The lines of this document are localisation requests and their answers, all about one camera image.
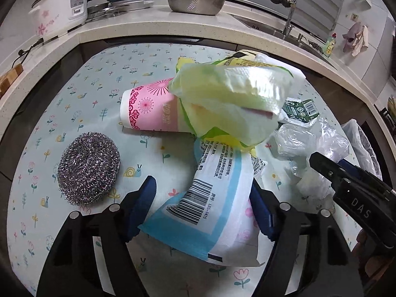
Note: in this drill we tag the chrome kitchen faucet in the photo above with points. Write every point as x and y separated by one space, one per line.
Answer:
290 12

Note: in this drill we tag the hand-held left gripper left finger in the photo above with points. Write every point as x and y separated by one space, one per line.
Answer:
140 205

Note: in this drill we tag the green dish soap bottle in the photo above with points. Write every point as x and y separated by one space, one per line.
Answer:
329 45

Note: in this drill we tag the purple hanging cloth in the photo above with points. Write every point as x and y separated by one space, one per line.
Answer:
351 35

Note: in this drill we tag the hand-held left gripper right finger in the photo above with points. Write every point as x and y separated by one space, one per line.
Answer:
263 213

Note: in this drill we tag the clear plastic bag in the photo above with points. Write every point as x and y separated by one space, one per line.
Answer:
309 142

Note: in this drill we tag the white floral rice cooker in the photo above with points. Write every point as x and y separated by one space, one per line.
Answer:
58 9

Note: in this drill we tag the floral printed tablecloth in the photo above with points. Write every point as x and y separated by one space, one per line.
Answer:
99 74

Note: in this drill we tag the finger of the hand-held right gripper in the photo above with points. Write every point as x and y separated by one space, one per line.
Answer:
324 167

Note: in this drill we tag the pink floral paper cup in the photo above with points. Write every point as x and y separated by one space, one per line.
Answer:
148 105

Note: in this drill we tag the white trash bag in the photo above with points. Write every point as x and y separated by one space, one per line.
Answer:
355 136

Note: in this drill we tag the yellow green snack packet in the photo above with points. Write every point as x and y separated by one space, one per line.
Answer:
244 58

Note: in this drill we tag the white blue plastic packaging bag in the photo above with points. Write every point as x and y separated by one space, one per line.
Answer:
216 191

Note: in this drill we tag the steel wool scrubber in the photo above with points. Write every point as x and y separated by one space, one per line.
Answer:
88 168

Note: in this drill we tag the wooden cutting board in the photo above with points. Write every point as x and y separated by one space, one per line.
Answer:
9 79

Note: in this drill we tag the pale green plastic bag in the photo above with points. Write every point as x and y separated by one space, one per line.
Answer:
235 86

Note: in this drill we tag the person's right hand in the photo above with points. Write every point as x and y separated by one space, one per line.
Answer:
360 240

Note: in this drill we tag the steel tray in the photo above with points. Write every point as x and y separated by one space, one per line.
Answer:
133 3

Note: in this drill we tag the green label plastic wrapper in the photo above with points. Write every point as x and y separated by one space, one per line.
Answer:
301 109

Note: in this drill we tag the beige hanging cloth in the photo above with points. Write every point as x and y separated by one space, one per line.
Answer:
360 41

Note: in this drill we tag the steel kitchen sink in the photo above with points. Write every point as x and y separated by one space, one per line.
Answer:
272 29

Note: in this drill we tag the dark sink scrubber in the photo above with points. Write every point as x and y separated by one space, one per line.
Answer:
316 46

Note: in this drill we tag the white stone kitchen counter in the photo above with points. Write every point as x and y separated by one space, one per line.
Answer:
123 29

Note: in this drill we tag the steel colander bowl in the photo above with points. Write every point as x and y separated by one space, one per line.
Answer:
195 1

